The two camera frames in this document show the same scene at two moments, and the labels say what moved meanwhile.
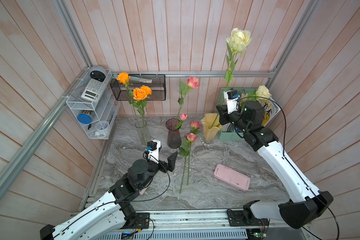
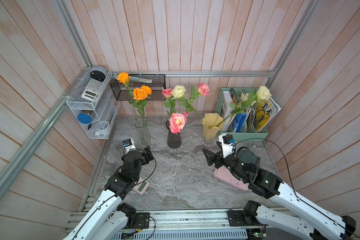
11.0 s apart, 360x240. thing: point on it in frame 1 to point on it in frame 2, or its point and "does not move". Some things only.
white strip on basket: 133,79 does not move
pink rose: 185,149 to 177,122
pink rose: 195,125 to 170,104
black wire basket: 157,82 does not move
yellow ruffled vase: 211,126 does not move
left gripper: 171,162 to 149,155
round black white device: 98,72 does not move
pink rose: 193,82 to 203,89
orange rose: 139,95 does not move
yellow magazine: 269,109 does not move
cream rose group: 237,41 to 177,92
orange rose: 123,78 does not move
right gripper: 224,117 to 213,157
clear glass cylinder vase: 141,128 does not move
